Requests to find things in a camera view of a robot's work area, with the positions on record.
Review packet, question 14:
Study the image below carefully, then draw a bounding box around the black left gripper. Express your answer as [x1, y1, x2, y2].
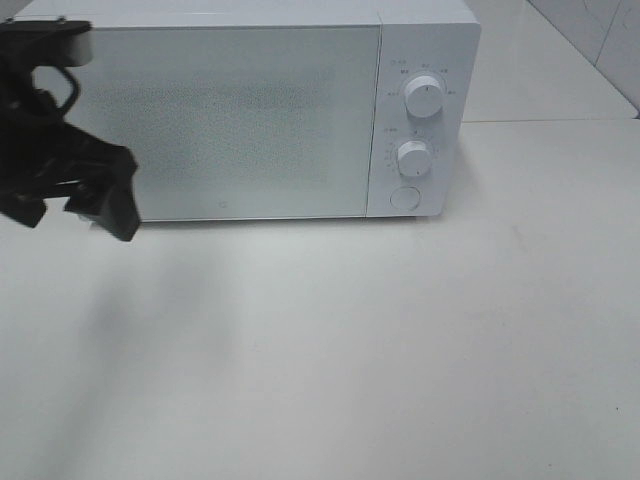
[1, 19, 140, 242]

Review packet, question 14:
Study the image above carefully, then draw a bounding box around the white microwave door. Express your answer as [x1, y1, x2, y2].
[33, 25, 381, 225]

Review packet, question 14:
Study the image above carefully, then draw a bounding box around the round door release button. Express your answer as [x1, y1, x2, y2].
[390, 187, 421, 211]

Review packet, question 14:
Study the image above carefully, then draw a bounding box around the white microwave knob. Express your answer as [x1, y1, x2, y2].
[403, 72, 444, 119]
[396, 140, 434, 178]

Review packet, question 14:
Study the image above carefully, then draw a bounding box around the white microwave oven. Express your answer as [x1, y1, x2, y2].
[1, 1, 481, 218]

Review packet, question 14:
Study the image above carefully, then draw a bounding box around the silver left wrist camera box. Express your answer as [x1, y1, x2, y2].
[44, 21, 92, 67]

